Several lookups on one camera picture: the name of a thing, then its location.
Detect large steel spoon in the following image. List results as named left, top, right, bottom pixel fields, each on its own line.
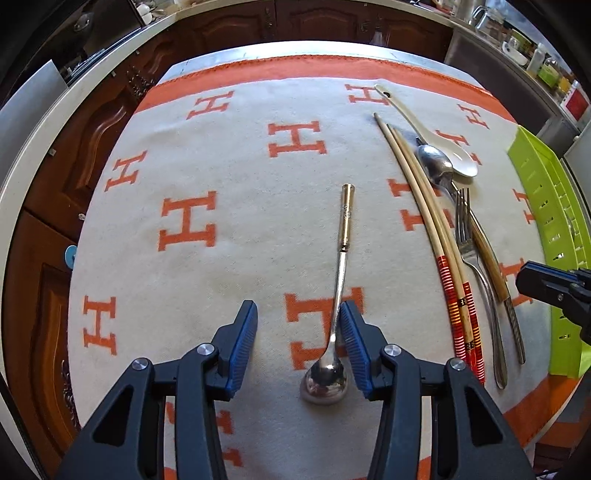
left=392, top=126, right=462, bottom=200

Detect green plastic utensil tray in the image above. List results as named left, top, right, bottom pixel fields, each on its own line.
left=507, top=126, right=591, bottom=379

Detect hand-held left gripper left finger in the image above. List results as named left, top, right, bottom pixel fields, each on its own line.
left=54, top=300, right=259, bottom=480

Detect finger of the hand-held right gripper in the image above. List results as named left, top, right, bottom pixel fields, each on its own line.
left=524, top=261, right=591, bottom=284
left=516, top=269, right=578, bottom=309

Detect white bowl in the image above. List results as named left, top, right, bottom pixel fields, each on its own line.
left=502, top=39, right=529, bottom=65

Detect red striped bamboo chopstick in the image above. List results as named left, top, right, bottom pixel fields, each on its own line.
left=386, top=123, right=486, bottom=387
left=373, top=112, right=469, bottom=367

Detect white ceramic spoon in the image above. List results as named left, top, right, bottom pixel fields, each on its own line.
left=375, top=83, right=479, bottom=178

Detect clear plastic bottle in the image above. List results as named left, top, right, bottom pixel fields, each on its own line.
left=526, top=44, right=546, bottom=77

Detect steel fork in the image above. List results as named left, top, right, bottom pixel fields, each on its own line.
left=455, top=187, right=509, bottom=390

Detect oil bottle with green label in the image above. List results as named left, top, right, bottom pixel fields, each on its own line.
left=538, top=55, right=561, bottom=86

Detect white container with red label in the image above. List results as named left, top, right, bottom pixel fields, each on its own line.
left=560, top=80, right=591, bottom=123

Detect black gas stove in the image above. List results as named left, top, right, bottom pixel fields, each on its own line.
left=60, top=46, right=116, bottom=79

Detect glass pitcher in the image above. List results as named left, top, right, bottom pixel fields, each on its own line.
left=471, top=2, right=509, bottom=31

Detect long-handled steel spoon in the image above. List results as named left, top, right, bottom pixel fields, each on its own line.
left=300, top=183, right=357, bottom=407

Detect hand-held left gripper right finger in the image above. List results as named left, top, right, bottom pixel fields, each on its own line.
left=339, top=300, right=539, bottom=480

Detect white kitchen countertop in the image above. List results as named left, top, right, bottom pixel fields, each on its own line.
left=0, top=0, right=583, bottom=259

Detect grey refrigerator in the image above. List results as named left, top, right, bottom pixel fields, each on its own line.
left=561, top=124, right=591, bottom=199

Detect pale blue table cover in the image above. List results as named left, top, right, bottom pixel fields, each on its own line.
left=154, top=41, right=490, bottom=93

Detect dark wooden kitchen cabinets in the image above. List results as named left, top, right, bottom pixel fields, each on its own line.
left=0, top=0, right=453, bottom=462

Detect green food package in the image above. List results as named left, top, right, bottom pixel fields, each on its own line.
left=510, top=28, right=536, bottom=51

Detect orange patterned tablecloth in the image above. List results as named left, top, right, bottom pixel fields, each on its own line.
left=67, top=54, right=571, bottom=480

